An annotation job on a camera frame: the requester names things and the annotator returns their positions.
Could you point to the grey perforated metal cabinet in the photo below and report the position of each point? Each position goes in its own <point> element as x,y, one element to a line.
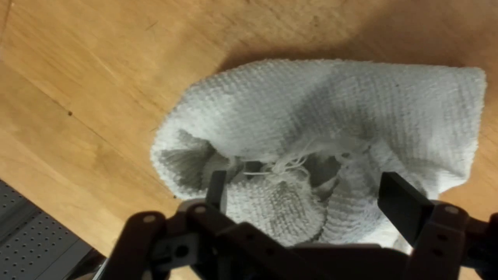
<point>31,243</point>

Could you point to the white knitted towel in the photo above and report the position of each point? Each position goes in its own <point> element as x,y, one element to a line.
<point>336,103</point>

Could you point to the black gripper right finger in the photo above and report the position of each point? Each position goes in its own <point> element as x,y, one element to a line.
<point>440,238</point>

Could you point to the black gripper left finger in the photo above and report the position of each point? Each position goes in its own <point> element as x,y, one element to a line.
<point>171,243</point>

